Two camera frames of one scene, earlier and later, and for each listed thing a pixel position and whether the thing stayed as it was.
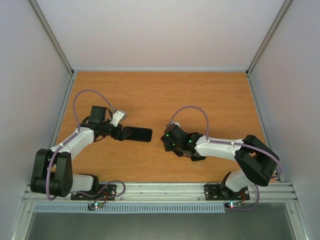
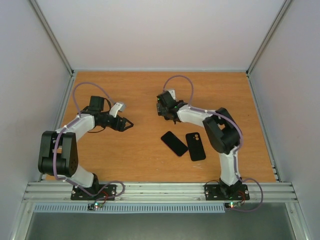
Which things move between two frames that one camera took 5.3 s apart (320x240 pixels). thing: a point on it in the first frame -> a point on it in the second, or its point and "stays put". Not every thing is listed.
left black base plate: x=101 y=192 stays put
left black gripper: x=117 y=136 -> x=122 y=128
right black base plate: x=215 y=192 stays put
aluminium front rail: x=174 y=193 stays put
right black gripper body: x=183 y=152 -> x=161 y=109
